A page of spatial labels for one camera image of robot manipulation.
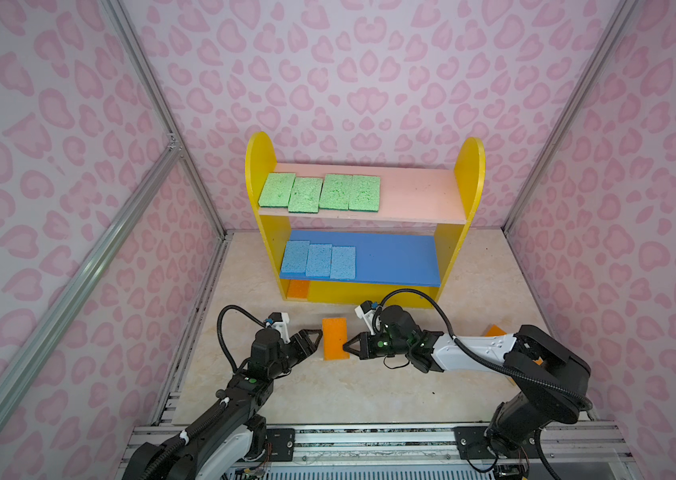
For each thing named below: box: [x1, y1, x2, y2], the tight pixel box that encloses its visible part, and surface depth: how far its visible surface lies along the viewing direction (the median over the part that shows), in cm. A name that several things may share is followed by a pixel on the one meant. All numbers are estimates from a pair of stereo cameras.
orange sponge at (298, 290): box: [286, 279, 310, 301], surface depth 102 cm
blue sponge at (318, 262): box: [306, 244, 332, 277], surface depth 94 cm
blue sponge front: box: [330, 246, 356, 280], surface depth 93 cm
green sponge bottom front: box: [288, 177, 323, 214], surface depth 72 cm
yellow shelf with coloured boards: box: [245, 132, 486, 308], surface depth 78 cm
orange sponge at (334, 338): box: [322, 318, 350, 361], surface depth 82 cm
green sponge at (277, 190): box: [258, 172, 296, 208], surface depth 72 cm
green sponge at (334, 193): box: [318, 174, 353, 211], surface depth 72 cm
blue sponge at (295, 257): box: [281, 241, 310, 273], surface depth 95 cm
